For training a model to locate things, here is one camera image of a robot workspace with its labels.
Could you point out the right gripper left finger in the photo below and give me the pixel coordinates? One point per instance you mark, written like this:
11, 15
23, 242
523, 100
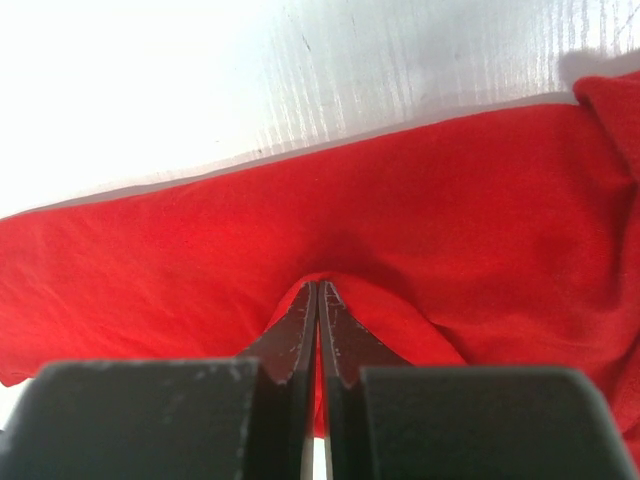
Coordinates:
245, 417

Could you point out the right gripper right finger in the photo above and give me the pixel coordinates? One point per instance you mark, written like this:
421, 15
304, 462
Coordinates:
387, 419

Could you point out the red t-shirt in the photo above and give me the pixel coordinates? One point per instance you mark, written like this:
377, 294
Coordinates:
507, 237

